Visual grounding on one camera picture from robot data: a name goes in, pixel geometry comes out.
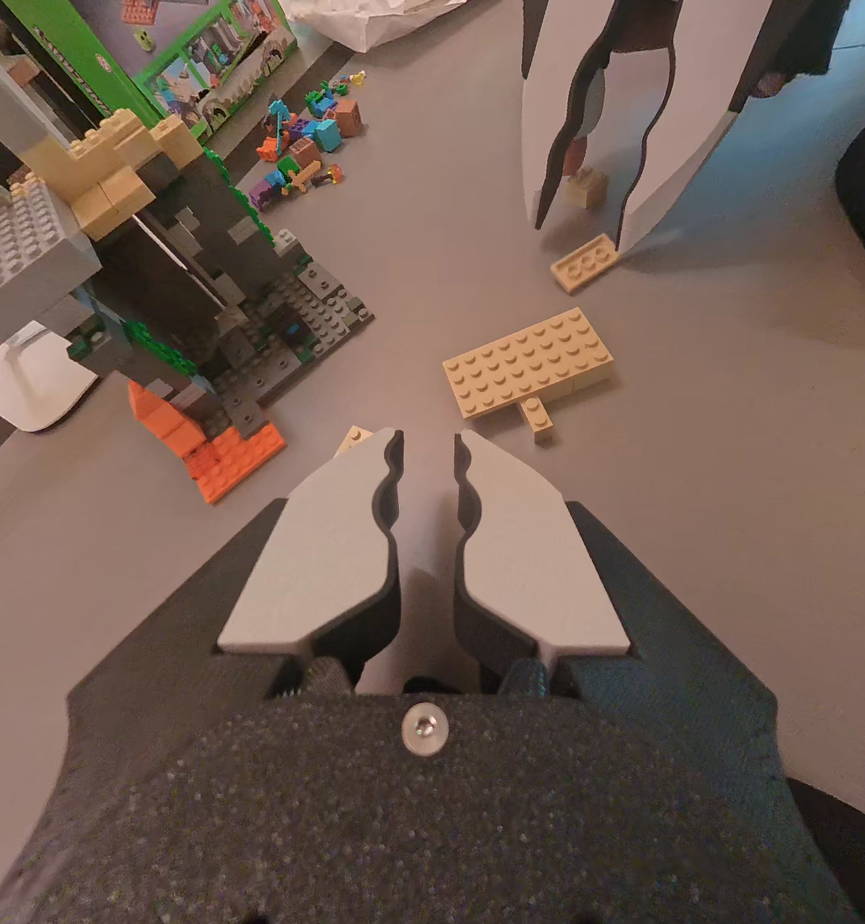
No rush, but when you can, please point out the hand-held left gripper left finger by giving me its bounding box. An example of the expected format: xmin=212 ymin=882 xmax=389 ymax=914
xmin=218 ymin=427 xmax=404 ymax=678

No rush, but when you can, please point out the small tan toy brick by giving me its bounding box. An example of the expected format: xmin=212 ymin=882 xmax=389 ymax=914
xmin=566 ymin=165 xmax=610 ymax=212

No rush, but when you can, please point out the green toy set box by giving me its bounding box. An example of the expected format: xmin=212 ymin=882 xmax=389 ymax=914
xmin=2 ymin=0 xmax=299 ymax=141

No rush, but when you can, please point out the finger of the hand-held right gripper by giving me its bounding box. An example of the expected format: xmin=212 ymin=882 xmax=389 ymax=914
xmin=616 ymin=0 xmax=774 ymax=254
xmin=522 ymin=0 xmax=624 ymax=230

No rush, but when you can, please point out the pile of colourful toy pieces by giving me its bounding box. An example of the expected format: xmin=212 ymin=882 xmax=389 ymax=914
xmin=248 ymin=68 xmax=368 ymax=212

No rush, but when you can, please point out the grey toy brick castle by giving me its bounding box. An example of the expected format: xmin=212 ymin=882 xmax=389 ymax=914
xmin=0 ymin=29 xmax=375 ymax=506

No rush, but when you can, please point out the stack of white paper bags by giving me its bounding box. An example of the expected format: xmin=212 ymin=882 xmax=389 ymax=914
xmin=288 ymin=0 xmax=523 ymax=53

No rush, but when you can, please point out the white stand base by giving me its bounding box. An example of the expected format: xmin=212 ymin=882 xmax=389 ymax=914
xmin=0 ymin=321 xmax=103 ymax=434

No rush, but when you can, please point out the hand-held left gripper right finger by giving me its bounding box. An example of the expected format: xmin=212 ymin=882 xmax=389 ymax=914
xmin=454 ymin=429 xmax=633 ymax=680

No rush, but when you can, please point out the tan two-stud toy plate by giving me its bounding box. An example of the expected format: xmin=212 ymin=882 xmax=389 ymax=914
xmin=550 ymin=233 xmax=622 ymax=295

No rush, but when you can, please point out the tan toy plate assembly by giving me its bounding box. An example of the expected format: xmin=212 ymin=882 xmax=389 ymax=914
xmin=443 ymin=307 xmax=619 ymax=446

